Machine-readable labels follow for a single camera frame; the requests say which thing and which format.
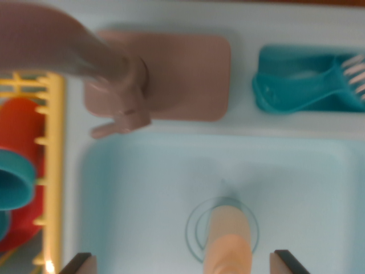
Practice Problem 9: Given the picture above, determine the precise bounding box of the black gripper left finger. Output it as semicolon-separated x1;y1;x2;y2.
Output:
59;252;98;274

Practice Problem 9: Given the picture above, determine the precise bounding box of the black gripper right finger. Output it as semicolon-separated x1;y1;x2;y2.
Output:
270;250;310;274

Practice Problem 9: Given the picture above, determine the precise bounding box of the peach detergent bottle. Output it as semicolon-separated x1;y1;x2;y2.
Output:
202;205;253;274

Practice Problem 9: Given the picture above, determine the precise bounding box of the light blue toy sink unit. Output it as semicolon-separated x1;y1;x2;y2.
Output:
0;0;365;274

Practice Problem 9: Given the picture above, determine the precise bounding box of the orange toy plate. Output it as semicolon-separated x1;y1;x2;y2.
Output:
0;159;46;253

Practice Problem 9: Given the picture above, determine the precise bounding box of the teal toy mug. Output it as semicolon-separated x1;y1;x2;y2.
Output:
0;209;12;243

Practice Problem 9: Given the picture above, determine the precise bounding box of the yellow dish rack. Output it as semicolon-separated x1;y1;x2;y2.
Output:
0;71;66;274

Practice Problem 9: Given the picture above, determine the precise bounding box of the orange tumbler with teal rim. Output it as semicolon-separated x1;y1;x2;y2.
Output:
0;96;46;212

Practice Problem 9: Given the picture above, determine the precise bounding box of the teal dish brush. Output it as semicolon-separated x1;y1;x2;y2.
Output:
252;45;365;115

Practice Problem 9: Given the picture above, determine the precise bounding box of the grey toy faucet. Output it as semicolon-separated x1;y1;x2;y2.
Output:
0;0;152;140

